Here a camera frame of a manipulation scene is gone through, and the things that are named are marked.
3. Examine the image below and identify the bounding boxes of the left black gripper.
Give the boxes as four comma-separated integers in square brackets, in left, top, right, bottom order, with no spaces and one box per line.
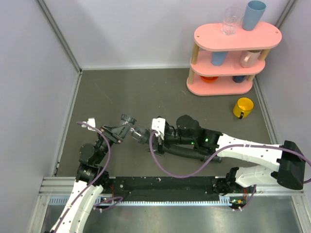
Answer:
[95,123,133,164]

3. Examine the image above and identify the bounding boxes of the grey corrugated hose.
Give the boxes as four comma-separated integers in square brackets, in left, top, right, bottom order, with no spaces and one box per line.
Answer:
[130,126,223,165]

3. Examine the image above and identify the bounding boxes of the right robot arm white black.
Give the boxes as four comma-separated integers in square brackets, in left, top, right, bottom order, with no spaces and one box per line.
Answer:
[149,115,311,192]

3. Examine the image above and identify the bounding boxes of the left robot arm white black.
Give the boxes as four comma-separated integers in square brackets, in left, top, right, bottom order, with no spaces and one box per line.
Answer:
[50,118,136,233]

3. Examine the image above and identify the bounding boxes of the orange bowl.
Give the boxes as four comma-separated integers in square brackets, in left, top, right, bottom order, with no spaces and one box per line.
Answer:
[200,76,218,83]

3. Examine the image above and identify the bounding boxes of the yellow mug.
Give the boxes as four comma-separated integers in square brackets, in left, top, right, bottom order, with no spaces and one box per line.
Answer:
[233,97,254,119]

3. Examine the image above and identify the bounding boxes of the dark blue cup bottom shelf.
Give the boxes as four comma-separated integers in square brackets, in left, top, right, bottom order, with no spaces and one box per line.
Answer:
[232,75,246,83]

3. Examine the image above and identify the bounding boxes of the pink three-tier shelf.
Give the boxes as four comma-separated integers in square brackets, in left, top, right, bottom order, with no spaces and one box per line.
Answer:
[187,21,282,96]

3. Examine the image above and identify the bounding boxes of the blue cup middle shelf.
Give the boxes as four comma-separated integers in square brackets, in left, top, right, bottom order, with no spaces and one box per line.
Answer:
[211,51,228,66]

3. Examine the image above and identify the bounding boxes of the pink mug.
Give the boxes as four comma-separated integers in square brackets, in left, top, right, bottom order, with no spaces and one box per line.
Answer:
[240,50,261,68]

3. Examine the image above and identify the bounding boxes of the clear drinking glass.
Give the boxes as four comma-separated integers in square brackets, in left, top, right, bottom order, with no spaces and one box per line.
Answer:
[222,7,244,35]

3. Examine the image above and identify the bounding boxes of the tall blue cup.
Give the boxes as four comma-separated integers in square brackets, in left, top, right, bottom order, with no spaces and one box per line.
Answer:
[242,0,266,31]

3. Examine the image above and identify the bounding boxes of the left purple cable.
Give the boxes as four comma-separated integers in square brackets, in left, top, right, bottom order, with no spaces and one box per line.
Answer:
[52,121,124,233]

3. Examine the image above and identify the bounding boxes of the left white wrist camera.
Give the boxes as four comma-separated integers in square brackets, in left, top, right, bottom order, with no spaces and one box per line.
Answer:
[81,118,96,131]

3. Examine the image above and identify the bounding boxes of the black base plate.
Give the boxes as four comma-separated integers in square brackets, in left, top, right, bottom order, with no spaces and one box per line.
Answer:
[106,176,258,202]

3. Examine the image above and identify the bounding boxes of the aluminium rail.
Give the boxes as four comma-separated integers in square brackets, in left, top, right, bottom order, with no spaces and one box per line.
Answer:
[39,177,302,206]

